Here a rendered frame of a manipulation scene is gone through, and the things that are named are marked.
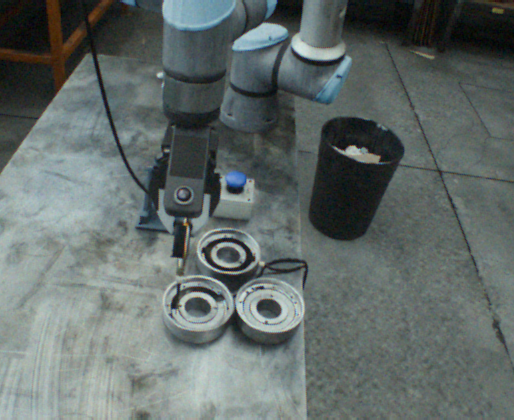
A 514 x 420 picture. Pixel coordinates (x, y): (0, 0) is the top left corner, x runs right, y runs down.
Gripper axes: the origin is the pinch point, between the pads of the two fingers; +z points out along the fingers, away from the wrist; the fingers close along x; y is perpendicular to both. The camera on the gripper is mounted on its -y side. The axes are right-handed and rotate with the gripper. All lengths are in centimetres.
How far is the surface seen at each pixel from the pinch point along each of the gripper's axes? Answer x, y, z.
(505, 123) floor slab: -182, 234, 94
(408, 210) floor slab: -91, 129, 94
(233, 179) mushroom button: -6.5, 21.2, 5.8
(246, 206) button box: -9.5, 18.7, 9.7
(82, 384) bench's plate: 11.0, -18.6, 13.0
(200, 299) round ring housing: -3.5, -3.1, 10.8
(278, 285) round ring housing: -15.4, 0.9, 10.0
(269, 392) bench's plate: -14.6, -16.5, 13.1
